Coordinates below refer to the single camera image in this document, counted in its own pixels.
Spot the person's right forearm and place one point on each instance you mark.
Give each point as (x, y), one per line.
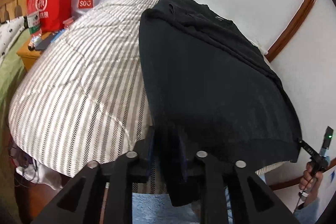
(308, 209)

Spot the small red item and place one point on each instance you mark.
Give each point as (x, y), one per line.
(68, 23)

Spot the wooden headboard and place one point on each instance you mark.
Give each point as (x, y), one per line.
(11, 6)

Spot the striped mattress cover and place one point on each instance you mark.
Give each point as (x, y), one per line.
(84, 82)

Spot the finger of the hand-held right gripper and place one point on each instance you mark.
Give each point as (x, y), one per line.
(309, 150)

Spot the white floral pillow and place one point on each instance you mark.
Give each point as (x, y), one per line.
(9, 35)

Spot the wooden door frame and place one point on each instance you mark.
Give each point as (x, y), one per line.
(296, 22)

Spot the small round trinket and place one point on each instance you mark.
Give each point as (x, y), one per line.
(32, 45)

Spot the person's right hand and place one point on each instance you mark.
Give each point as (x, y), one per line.
(308, 180)

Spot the wooden baseboard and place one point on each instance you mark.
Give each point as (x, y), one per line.
(288, 180)

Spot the wooden nightstand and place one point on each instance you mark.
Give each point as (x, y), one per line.
(30, 57)

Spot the dark phone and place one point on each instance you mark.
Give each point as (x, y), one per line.
(43, 43)

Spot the black sweatshirt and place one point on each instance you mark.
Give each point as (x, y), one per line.
(210, 82)

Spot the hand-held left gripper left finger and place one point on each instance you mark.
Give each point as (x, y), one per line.
(151, 158)

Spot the small blue box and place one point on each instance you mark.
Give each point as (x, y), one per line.
(57, 35)

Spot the plastic water bottle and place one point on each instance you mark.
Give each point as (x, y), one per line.
(33, 18)

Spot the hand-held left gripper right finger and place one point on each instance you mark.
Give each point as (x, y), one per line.
(183, 166)

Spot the green blanket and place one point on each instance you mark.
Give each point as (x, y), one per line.
(9, 82)

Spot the white cloth pile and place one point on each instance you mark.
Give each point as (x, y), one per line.
(42, 176)

